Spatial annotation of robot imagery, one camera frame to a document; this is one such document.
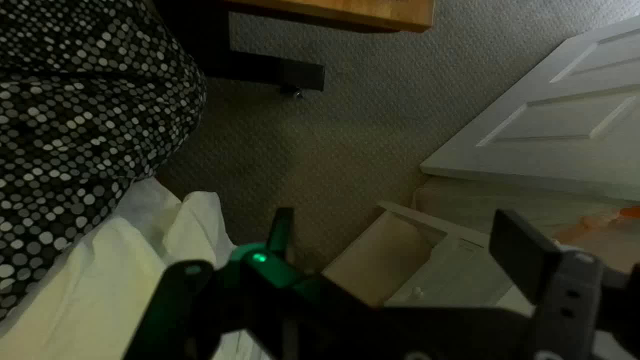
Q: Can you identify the white nightstand with drawer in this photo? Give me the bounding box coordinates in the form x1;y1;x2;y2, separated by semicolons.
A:
320;200;537;315

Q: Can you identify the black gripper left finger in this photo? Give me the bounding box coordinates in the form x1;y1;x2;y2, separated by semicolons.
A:
122;206;377;360

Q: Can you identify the wooden table with black legs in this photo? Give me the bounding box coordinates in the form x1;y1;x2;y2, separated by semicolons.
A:
153;0;438;96

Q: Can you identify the white panelled door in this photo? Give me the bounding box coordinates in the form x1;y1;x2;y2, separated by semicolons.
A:
418;16;640;201

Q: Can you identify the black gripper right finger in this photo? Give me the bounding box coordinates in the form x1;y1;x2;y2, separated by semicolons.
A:
488;207;640;360

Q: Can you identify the black white-dotted blanket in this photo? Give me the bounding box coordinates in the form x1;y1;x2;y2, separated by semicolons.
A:
0;0;209;322

